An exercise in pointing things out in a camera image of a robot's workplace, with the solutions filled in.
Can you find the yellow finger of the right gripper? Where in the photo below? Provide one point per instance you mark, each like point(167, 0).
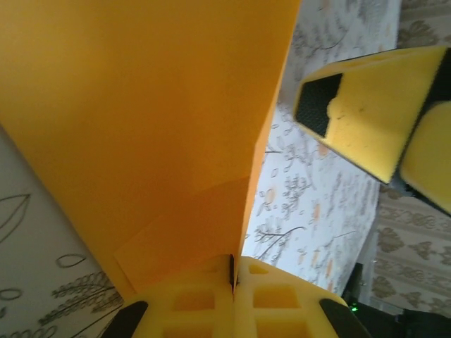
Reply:
point(433, 158)
point(370, 116)

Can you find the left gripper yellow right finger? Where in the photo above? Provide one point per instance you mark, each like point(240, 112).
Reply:
point(282, 317)

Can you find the floral table cover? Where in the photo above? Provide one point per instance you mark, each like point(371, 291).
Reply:
point(310, 218)

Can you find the orange paper sheet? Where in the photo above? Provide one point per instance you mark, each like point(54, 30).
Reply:
point(141, 105)

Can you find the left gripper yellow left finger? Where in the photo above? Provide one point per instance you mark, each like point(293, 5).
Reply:
point(194, 317)

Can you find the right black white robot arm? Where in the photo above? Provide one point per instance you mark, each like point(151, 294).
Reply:
point(405, 317)

